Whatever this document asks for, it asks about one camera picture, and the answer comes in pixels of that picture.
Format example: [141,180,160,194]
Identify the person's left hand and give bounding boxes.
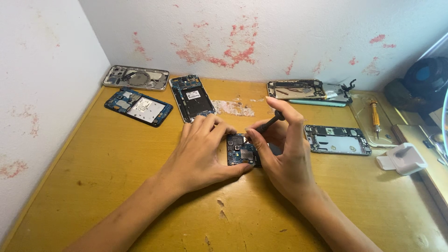
[158,114,254,197]

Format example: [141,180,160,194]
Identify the person's right hand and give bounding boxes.
[245,97,318,203]

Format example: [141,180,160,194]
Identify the phone with blue board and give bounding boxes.
[226,133,284,168]

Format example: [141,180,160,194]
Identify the black screwdriver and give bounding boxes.
[245,110,286,143]

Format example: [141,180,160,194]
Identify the silver phone chassis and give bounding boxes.
[304,124,372,156]

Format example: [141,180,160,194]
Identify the opened phone with black battery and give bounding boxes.
[169,74,217,124]

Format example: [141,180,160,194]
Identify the teal phone case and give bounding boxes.
[288,99,347,108]

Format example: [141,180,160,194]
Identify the gold phone chassis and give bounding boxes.
[266,79,327,101]

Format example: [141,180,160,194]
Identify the blue phone with white battery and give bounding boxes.
[104,87,174,128]

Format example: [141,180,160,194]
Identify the clear phone case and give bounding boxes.
[349,92,400,148]

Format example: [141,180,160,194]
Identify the yellow screwdriver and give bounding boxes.
[370,99,382,140]

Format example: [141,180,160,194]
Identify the white plastic holder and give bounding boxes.
[376,142,428,176]

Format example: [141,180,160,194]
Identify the metal tweezers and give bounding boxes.
[432,133,448,162]

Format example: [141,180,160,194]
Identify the black round device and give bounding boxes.
[383,57,448,118]

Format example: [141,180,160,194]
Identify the phone display with flex cable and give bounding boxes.
[320,79,357,105]

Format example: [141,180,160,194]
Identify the silver phone back frame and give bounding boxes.
[102,65,171,92]

